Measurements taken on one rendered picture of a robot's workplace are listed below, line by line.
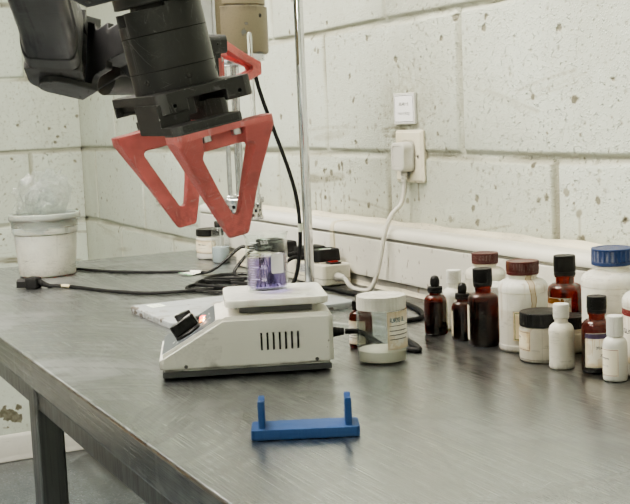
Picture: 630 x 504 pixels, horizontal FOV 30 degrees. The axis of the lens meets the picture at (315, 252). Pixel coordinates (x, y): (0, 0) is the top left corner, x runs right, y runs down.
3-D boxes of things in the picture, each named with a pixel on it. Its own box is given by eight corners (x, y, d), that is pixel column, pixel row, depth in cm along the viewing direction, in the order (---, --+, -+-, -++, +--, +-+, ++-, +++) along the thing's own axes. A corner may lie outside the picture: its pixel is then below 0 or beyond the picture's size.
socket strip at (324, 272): (324, 287, 201) (323, 262, 201) (235, 265, 237) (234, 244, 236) (352, 284, 204) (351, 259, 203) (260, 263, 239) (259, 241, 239)
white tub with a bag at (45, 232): (89, 275, 231) (82, 167, 229) (15, 281, 226) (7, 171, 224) (78, 267, 244) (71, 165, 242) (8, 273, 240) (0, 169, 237)
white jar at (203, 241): (209, 256, 256) (207, 226, 255) (230, 256, 253) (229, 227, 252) (191, 259, 251) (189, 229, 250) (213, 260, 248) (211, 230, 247)
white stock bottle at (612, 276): (641, 366, 131) (639, 251, 129) (576, 363, 133) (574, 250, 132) (649, 353, 137) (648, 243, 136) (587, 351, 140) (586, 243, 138)
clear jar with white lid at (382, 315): (348, 363, 138) (346, 297, 137) (372, 354, 143) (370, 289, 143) (394, 367, 135) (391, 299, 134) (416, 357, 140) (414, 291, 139)
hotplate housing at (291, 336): (160, 382, 133) (156, 312, 132) (163, 359, 146) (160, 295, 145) (354, 370, 135) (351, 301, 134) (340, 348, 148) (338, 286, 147)
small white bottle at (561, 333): (569, 371, 129) (568, 305, 129) (545, 369, 131) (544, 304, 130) (578, 366, 132) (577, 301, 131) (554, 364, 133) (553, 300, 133)
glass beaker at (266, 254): (298, 291, 141) (296, 224, 140) (276, 298, 136) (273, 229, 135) (256, 289, 144) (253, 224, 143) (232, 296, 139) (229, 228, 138)
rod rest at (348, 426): (251, 441, 107) (249, 403, 106) (252, 431, 110) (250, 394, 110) (360, 436, 107) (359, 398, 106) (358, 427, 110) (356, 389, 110)
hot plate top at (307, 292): (224, 309, 133) (224, 301, 133) (222, 293, 145) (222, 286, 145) (329, 303, 134) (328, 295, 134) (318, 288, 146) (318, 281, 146)
